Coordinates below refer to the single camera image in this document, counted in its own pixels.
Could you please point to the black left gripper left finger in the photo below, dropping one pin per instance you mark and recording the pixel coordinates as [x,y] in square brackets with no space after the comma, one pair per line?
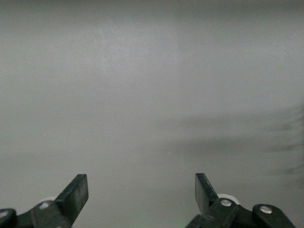
[71,199]

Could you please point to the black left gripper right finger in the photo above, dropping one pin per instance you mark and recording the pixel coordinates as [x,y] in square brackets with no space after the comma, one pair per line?
[206,199]

